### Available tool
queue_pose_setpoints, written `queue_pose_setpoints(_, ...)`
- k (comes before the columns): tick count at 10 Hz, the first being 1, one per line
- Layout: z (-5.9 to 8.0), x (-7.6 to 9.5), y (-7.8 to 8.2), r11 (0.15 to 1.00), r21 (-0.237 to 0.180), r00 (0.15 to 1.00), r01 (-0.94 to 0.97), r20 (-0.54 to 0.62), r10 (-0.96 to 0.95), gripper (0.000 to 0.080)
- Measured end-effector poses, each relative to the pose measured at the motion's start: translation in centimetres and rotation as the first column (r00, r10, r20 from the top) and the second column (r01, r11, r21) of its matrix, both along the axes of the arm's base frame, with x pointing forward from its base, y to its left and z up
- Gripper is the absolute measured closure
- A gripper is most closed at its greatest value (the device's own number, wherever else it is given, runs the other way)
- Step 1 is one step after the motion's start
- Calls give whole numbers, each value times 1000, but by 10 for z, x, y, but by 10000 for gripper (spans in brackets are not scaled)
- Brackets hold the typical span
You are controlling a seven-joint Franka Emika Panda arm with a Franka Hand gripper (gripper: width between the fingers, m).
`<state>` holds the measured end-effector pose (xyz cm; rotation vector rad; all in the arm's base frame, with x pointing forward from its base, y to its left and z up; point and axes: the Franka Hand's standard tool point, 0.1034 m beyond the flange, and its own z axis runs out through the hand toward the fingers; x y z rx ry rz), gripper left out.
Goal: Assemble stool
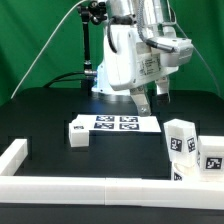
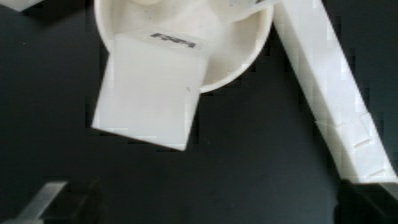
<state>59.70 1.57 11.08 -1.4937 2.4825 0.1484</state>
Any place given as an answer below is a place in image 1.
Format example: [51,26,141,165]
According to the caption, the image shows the white left fence wall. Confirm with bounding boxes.
[0,139,28,176]

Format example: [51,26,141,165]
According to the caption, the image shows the white cable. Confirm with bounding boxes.
[10,0,88,100]

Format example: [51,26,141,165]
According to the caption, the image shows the white round stool seat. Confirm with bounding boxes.
[171,163,224,182]

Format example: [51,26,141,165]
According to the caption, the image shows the black cables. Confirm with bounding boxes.
[43,69,98,89]

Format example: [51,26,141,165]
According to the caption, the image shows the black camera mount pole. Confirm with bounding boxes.
[78,1,107,73]

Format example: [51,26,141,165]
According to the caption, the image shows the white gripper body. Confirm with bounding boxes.
[104,25,193,91]

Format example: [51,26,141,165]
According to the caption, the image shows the white front fence wall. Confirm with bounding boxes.
[0,176,224,210]

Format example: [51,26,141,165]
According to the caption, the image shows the white marker sheet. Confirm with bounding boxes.
[72,114,161,133]

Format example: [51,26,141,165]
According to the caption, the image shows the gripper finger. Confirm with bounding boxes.
[155,76,170,104]
[130,86,151,116]

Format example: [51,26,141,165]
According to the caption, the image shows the white fence wall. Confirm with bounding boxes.
[0,176,224,210]
[0,139,28,176]

